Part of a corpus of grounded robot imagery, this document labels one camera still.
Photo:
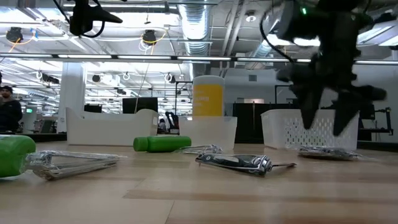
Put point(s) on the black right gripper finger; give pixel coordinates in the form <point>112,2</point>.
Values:
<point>308,109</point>
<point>343,118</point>

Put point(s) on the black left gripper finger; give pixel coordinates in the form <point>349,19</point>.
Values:
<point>105,16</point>

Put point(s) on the black round item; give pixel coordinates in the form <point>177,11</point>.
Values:
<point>326,152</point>

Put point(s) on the silver nail clipper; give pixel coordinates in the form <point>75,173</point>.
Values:
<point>62,165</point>
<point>236,163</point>
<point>202,150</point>

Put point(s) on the green travel bottle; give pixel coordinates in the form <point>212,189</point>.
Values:
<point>164,144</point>
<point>14,155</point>

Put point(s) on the black background robot arm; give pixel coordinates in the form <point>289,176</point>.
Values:
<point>172,119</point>

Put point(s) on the black background screen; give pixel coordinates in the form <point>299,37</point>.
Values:
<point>368,112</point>

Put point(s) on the white perforated plastic basket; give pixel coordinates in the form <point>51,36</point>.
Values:
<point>280,130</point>

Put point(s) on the black background equipment stand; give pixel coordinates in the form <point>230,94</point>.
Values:
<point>387,119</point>

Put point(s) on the long horizontal light bar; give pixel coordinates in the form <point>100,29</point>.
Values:
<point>140,57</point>

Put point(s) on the black cabinet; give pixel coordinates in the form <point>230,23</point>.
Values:
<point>248,124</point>

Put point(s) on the white building column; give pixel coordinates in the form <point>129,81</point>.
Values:
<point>73,93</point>

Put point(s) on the small black monitor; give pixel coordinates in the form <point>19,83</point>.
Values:
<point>92,108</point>

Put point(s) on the large black monitor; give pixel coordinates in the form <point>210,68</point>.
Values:
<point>140,105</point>

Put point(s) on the yellow canister with white lid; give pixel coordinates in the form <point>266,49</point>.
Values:
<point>208,99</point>

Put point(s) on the clear plastic bin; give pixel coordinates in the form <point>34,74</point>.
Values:
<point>208,132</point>

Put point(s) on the white solid plastic bin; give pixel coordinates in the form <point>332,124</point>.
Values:
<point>109,130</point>

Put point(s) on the person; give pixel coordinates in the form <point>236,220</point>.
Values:
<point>11,115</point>

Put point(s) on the black ceiling camera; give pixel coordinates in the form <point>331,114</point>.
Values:
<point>14,34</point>
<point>150,37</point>

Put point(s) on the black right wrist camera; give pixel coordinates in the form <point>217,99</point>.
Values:
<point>292,21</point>

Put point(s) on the silver ventilation duct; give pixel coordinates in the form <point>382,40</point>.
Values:
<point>264,49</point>
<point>196,31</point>

